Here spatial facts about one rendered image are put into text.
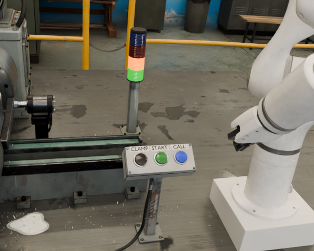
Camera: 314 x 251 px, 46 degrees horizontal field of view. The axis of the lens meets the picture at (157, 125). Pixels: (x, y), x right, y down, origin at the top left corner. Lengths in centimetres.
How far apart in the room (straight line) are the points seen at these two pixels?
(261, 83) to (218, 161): 54
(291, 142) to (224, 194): 27
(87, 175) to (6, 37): 61
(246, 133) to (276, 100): 12
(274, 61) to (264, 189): 35
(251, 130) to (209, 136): 81
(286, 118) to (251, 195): 45
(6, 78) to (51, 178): 34
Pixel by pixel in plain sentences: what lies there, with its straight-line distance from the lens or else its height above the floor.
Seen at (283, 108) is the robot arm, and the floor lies 130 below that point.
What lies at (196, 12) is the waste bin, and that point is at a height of 34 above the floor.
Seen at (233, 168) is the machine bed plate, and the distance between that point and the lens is 139.
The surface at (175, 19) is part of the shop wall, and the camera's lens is 648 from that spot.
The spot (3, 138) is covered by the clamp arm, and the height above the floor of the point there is 103.
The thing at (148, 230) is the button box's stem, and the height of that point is 82.
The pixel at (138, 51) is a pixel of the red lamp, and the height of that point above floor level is 115.
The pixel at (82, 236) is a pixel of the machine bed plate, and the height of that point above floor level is 80.
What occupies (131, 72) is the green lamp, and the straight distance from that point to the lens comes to 137.
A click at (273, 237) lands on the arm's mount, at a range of 109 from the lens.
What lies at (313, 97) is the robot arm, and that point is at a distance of 62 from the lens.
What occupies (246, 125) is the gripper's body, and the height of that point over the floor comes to 123.
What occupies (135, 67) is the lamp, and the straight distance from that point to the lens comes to 136.
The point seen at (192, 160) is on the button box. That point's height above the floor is 106.
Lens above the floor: 156
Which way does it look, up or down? 29 degrees down
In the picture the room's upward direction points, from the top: 7 degrees clockwise
